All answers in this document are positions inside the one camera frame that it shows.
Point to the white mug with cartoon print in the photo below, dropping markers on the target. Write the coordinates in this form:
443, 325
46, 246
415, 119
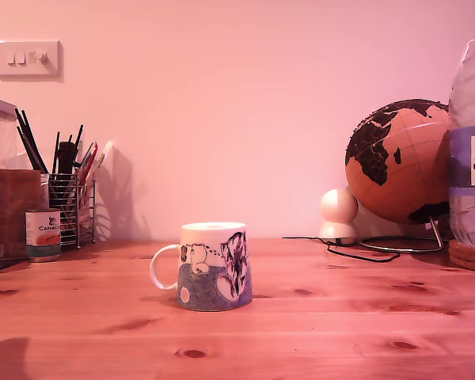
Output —
206, 277

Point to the white round lamp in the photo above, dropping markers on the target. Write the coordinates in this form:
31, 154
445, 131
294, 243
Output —
338, 206

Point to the pale flat brush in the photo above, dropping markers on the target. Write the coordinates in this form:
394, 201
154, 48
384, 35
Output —
106, 152

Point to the red pencil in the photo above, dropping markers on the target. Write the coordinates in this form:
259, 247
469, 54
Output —
89, 163

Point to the black thin brush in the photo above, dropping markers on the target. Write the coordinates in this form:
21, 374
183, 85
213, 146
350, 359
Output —
78, 144

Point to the cork globe with black continents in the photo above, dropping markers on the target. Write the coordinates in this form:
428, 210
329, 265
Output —
403, 166

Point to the black thick marker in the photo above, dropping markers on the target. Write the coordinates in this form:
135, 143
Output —
66, 158

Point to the black thin pen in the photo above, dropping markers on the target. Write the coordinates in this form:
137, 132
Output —
55, 152

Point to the grey slim container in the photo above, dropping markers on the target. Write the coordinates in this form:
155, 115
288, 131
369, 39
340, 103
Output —
44, 190

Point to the white labelled tin can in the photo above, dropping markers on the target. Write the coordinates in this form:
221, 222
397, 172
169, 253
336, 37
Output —
43, 237

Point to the black thin stick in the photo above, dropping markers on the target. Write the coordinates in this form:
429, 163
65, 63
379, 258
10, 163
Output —
22, 138
26, 118
19, 118

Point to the brown wooden box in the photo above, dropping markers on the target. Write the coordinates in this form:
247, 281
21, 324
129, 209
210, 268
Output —
8, 206

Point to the large clear water bottle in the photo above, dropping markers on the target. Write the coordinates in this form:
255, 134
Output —
471, 158

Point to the glass jar with lid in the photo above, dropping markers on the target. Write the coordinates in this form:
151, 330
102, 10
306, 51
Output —
0, 138

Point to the white wall light switch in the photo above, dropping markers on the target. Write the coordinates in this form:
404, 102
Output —
27, 59

